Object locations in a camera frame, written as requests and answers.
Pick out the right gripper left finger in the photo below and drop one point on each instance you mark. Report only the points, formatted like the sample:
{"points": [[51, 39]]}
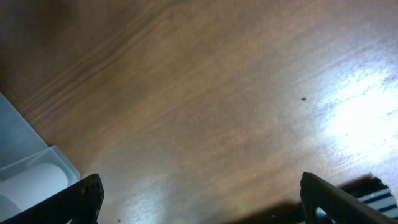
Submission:
{"points": [[80, 203]]}

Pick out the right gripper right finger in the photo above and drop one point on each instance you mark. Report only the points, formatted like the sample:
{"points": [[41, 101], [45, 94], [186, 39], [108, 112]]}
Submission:
{"points": [[336, 203]]}

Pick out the cream cup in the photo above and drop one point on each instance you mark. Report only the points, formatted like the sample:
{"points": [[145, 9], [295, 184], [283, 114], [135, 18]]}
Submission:
{"points": [[34, 185]]}

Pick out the clear plastic storage container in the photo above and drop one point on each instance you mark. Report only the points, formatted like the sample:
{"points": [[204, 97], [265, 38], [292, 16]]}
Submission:
{"points": [[21, 149]]}

